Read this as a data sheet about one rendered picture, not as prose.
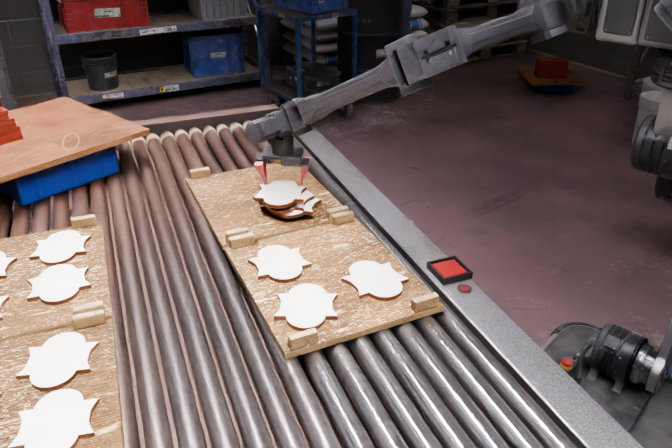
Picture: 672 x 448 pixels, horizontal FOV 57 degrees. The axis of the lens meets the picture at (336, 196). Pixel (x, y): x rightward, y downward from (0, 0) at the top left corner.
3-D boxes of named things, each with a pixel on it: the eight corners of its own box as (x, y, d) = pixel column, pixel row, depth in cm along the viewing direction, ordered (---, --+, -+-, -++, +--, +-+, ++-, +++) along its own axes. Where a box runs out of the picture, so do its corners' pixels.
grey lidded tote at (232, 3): (235, 9, 582) (233, -17, 571) (252, 16, 555) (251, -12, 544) (185, 15, 557) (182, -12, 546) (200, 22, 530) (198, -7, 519)
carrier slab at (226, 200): (296, 163, 195) (296, 158, 194) (353, 221, 161) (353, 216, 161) (185, 183, 182) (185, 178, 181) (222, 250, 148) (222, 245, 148)
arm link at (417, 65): (455, 74, 113) (436, 22, 112) (405, 94, 124) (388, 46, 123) (575, 28, 140) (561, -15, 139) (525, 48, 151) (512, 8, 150)
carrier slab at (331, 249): (355, 222, 161) (355, 217, 160) (443, 311, 127) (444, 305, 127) (224, 253, 147) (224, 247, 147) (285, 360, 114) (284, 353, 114)
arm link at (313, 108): (440, 81, 124) (421, 30, 123) (424, 88, 120) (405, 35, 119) (308, 134, 156) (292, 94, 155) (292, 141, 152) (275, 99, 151)
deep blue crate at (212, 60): (234, 62, 605) (231, 24, 589) (246, 72, 572) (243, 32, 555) (183, 67, 587) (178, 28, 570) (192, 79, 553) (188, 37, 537)
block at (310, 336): (316, 337, 118) (316, 326, 117) (320, 342, 116) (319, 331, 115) (286, 345, 116) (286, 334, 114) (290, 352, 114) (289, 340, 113)
